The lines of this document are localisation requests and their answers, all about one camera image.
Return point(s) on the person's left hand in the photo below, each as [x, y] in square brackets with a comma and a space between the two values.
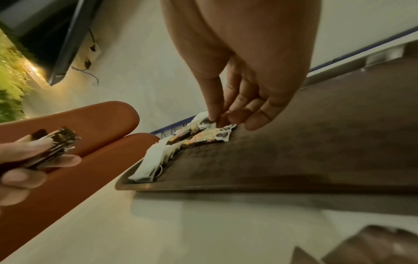
[19, 154]

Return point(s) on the person's right hand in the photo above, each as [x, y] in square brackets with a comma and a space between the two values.
[254, 51]

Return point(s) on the bundle of coffee stick packets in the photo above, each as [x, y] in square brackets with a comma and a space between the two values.
[60, 140]

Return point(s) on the black gold coffee stick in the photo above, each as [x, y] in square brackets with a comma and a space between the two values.
[215, 134]

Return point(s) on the brown plastic tray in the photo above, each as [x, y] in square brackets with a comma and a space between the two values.
[310, 144]

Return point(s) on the row of coffee stick packets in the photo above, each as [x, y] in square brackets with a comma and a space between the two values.
[183, 135]

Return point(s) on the row of white sachets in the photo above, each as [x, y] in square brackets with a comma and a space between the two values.
[151, 161]

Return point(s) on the pile of brown sugar packets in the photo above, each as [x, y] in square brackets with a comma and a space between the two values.
[375, 247]

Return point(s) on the red padded chair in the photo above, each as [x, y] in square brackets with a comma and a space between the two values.
[81, 123]

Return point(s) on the green plant wall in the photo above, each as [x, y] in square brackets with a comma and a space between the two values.
[9, 90]

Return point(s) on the white wall socket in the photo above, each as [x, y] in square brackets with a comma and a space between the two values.
[87, 64]
[94, 49]

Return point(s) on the black wall television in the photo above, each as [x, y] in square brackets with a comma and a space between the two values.
[49, 31]

